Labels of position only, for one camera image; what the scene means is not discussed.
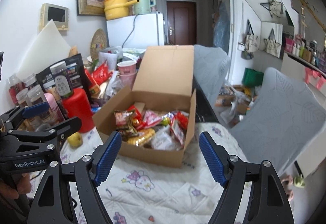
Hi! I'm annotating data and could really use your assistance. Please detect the small red snack packet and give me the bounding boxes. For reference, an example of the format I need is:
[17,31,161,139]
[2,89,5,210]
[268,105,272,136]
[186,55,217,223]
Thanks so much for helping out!
[176,111,188,130]

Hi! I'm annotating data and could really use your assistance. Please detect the silver purple snack pouch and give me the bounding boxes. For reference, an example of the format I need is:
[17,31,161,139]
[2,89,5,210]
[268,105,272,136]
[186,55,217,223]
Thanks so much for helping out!
[150,127,181,151]

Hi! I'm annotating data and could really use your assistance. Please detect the dark spicy snack bag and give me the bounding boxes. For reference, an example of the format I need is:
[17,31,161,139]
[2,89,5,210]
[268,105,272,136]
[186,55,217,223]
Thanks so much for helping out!
[114,110,138,138]

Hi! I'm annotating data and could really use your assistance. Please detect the red foil snack bag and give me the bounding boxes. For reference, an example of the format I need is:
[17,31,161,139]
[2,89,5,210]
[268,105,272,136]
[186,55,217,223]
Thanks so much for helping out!
[128,105,145,131]

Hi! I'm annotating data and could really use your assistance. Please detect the pink red snack pouch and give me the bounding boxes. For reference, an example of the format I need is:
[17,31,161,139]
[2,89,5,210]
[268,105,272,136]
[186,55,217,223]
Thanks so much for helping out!
[143,109,162,129]

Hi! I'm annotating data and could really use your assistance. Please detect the left hand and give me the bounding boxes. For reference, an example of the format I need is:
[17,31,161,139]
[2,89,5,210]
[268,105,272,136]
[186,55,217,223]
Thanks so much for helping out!
[0,172,31,200]

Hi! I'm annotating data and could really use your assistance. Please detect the yellow pear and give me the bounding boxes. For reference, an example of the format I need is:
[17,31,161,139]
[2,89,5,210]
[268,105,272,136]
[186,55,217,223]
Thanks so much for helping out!
[67,132,83,149]

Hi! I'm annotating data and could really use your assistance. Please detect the clear orange label jar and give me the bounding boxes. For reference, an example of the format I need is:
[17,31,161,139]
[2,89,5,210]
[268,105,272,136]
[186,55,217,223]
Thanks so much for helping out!
[27,85,51,124]

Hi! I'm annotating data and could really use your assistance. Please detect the red cylindrical canister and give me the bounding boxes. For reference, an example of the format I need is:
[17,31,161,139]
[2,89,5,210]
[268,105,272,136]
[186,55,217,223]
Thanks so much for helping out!
[62,88,95,133]

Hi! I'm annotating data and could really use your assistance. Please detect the dark lidded jar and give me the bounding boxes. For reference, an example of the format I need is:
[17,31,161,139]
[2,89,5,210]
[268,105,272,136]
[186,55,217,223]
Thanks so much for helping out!
[50,61,73,99]

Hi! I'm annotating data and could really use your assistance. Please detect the black coffee bag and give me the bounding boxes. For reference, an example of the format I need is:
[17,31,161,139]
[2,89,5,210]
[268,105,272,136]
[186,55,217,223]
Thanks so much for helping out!
[35,53,92,102]

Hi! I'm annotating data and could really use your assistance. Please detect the white quilted tablecloth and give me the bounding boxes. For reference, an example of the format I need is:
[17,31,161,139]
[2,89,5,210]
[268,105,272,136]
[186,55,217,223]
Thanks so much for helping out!
[28,121,255,224]

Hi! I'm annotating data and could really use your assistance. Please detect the near grey chair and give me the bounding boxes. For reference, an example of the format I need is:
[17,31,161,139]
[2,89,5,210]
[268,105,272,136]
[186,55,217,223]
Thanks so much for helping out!
[230,68,325,175]

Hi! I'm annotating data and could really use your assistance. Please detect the grey chair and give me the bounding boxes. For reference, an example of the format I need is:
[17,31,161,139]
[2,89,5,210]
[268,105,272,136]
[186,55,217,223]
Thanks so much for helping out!
[230,68,325,175]
[193,45,231,108]

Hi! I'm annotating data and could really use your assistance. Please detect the pink paper cup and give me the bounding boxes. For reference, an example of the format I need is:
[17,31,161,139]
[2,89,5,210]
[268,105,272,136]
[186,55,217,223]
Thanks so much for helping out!
[117,60,137,75]

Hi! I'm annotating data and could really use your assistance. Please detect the woven round mat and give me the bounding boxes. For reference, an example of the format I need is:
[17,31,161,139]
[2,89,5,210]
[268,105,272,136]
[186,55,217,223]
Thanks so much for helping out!
[90,28,107,61]

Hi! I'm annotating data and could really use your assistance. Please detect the green bag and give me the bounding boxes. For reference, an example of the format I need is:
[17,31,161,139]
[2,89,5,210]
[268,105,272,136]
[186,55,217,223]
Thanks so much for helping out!
[242,68,264,88]

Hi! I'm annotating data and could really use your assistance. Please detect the white refrigerator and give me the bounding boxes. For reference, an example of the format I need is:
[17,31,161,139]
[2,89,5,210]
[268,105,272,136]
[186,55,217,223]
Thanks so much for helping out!
[107,13,165,49]

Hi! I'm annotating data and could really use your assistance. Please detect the far grey chair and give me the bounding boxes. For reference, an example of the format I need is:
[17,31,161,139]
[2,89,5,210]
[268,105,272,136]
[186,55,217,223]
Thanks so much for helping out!
[193,45,231,108]

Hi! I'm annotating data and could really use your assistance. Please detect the yellow pot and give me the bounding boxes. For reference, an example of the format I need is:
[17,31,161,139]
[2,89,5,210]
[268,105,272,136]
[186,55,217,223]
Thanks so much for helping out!
[104,0,140,21]

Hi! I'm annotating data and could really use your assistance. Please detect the right tote bag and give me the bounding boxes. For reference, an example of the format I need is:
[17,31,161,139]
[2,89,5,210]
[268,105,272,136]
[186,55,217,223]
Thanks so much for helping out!
[264,29,281,58]

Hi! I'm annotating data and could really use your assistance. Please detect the tote bag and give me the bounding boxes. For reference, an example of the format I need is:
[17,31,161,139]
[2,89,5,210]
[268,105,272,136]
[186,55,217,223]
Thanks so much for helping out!
[241,20,259,60]
[264,29,281,58]

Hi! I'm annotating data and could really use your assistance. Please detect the left tote bag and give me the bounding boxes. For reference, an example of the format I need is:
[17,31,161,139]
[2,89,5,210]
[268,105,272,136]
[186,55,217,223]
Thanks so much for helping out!
[241,20,259,60]

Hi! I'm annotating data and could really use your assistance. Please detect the green electric kettle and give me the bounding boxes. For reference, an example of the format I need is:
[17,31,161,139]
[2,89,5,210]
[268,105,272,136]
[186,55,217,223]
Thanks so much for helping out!
[134,0,156,15]

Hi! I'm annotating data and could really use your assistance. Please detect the brown door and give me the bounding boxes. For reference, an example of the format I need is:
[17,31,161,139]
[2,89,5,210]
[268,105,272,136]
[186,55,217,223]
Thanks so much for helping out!
[167,1,197,45]

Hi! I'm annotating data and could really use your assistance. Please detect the wall intercom panel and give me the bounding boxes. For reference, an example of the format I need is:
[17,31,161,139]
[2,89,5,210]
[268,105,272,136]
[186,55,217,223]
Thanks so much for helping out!
[39,3,69,31]

